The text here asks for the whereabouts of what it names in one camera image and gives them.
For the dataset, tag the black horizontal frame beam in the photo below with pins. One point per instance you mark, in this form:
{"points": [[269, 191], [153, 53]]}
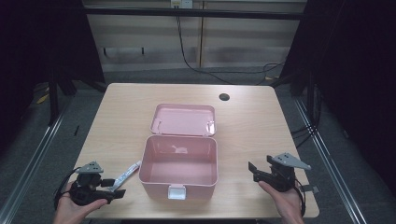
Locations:
{"points": [[193, 13]]}

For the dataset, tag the person's left hand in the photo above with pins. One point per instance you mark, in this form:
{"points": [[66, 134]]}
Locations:
{"points": [[68, 213]]}

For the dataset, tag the metal floor rail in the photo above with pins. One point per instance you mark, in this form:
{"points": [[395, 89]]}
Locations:
{"points": [[333, 168], [29, 168]]}

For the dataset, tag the black metal stand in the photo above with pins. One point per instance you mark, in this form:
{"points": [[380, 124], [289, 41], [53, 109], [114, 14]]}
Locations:
{"points": [[53, 96]]}

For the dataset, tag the white wall socket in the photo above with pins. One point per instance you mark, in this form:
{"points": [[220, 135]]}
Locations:
{"points": [[181, 3]]}

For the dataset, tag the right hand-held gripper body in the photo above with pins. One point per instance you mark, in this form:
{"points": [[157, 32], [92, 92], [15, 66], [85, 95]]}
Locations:
{"points": [[281, 180]]}

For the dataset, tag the white ointment tube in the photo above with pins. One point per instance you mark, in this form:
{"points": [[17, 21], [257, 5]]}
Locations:
{"points": [[128, 172]]}

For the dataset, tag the pink plastic storage box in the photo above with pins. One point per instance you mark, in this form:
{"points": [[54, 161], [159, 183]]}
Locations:
{"points": [[180, 168]]}

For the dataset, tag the yellow floor tape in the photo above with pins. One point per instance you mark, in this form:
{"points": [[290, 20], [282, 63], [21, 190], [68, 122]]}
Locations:
{"points": [[43, 99]]}

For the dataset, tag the person's right hand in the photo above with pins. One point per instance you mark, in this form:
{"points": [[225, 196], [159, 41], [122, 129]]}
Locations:
{"points": [[288, 205]]}

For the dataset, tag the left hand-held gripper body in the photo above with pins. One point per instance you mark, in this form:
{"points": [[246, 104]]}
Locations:
{"points": [[85, 194]]}

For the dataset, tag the black curtain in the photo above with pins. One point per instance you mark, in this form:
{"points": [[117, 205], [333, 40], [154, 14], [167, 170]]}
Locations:
{"points": [[351, 77], [40, 40]]}

